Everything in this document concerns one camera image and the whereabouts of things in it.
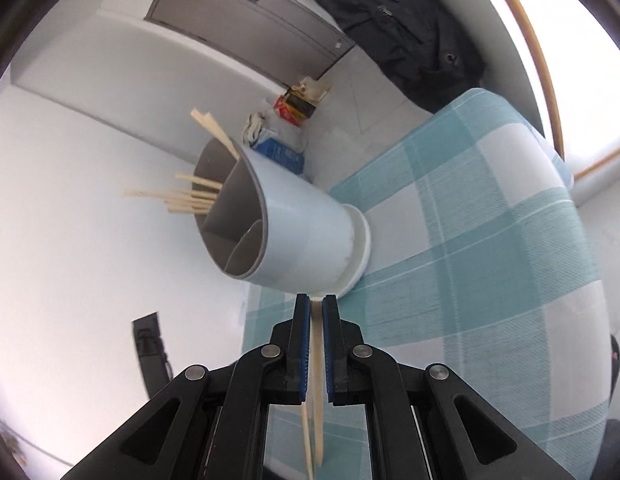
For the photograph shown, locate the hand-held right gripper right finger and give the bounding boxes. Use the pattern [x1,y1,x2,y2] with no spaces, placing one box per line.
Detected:
[322,294,576,480]

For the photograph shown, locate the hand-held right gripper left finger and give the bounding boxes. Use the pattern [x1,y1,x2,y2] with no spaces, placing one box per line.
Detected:
[60,294,311,480]

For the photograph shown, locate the white utensil holder grey inside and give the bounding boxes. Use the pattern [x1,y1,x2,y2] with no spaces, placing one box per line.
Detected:
[195,137,373,297]

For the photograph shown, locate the teal white checked tablecloth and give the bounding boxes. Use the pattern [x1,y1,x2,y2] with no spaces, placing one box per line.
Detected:
[240,87,613,480]

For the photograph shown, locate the beige folded cloth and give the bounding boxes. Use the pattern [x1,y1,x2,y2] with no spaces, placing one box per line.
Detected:
[242,110,271,146]

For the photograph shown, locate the black paper bag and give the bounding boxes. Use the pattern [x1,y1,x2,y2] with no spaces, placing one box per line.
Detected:
[285,87,318,118]

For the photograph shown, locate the beige bag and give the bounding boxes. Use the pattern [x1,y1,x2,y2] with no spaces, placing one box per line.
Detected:
[297,76,333,103]

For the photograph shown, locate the black backpack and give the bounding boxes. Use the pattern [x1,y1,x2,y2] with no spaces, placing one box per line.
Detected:
[277,0,486,113]

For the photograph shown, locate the grey entrance door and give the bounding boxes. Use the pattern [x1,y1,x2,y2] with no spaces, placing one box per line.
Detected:
[144,0,355,78]

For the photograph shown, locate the bright window with wooden frame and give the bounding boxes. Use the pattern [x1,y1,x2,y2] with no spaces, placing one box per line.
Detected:
[460,0,620,181]

